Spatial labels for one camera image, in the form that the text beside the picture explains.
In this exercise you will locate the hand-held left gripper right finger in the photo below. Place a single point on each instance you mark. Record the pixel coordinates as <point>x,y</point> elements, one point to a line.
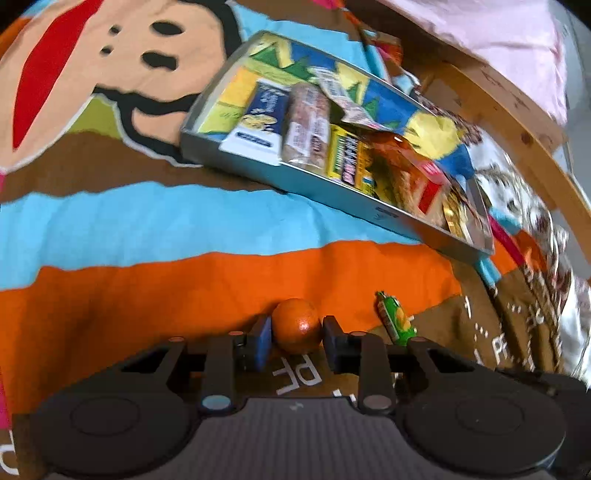
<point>333,344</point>

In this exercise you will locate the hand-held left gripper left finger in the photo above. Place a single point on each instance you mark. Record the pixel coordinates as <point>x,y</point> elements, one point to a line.
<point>262,344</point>

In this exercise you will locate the orange mandarin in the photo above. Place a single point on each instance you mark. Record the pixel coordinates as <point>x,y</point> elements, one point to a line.
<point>296,325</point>

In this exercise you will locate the cartoon printed metal tin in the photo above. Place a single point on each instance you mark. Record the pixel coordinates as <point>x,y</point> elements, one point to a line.
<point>369,207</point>

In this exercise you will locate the clear rice cracker packet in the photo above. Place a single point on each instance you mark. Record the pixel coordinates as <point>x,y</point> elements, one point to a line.
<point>399,189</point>

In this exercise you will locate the gold snack packet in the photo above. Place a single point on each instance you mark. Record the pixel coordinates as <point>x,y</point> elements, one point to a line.
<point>457,217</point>

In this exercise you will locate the orange red-label snack packet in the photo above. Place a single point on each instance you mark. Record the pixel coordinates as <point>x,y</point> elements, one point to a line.
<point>431,187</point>

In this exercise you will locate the yellow purple candy packet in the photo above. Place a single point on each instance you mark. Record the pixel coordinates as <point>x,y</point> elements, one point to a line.
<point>351,159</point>

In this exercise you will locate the orange barcode snack packet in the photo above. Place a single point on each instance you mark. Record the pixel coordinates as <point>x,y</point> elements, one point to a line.
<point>388,145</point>

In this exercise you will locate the clear oat bar packet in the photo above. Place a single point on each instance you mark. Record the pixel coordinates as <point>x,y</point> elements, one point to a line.
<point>307,124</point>

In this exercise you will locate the blue white snack packet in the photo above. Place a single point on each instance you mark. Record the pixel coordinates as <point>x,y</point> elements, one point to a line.
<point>261,117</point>

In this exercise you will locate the white green snack packet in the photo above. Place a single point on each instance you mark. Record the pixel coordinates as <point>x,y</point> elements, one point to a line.
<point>358,108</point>

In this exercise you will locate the white barcode snack packet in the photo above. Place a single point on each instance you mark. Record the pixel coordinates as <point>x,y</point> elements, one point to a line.
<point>330,83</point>

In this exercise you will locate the green snack stick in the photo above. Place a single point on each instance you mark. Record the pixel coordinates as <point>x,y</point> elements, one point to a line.
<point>395,318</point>

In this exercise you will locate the monkey printed blanket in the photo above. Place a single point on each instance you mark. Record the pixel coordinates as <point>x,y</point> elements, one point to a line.
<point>138,230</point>

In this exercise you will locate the floral satin quilt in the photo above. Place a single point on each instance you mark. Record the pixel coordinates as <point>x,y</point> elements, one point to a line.
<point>531,212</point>

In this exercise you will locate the pink bed sheet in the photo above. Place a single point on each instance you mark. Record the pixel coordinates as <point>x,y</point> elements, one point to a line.
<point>485,37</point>

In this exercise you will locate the wooden bed rail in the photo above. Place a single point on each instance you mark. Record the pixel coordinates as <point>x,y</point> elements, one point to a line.
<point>508,120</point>

